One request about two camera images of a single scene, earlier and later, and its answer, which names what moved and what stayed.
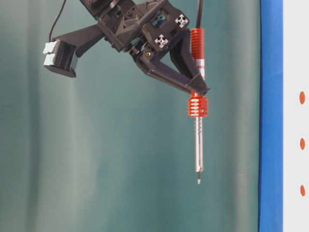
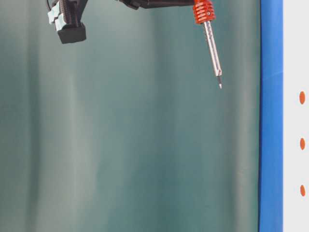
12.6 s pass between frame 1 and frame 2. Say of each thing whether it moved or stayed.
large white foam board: stayed
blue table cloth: stayed
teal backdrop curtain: stayed
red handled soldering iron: moved
